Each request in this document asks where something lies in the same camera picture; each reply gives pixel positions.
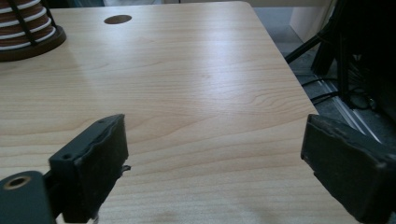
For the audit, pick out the aluminium floor rail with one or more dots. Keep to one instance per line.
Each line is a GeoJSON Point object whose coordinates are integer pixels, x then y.
{"type": "Point", "coordinates": [358, 119]}

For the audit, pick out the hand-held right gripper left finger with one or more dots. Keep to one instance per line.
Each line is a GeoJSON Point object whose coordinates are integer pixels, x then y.
{"type": "Point", "coordinates": [93, 161]}

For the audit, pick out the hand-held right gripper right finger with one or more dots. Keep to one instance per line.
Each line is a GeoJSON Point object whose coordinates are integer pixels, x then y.
{"type": "Point", "coordinates": [351, 168]}

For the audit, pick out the beige office desk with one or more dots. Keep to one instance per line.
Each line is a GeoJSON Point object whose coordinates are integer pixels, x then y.
{"type": "Point", "coordinates": [311, 21]}

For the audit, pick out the stack of brown paper cups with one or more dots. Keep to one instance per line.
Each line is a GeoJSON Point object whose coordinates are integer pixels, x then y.
{"type": "Point", "coordinates": [18, 31]}

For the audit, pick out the black metal stand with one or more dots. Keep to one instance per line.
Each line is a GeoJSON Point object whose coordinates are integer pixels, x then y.
{"type": "Point", "coordinates": [367, 46]}

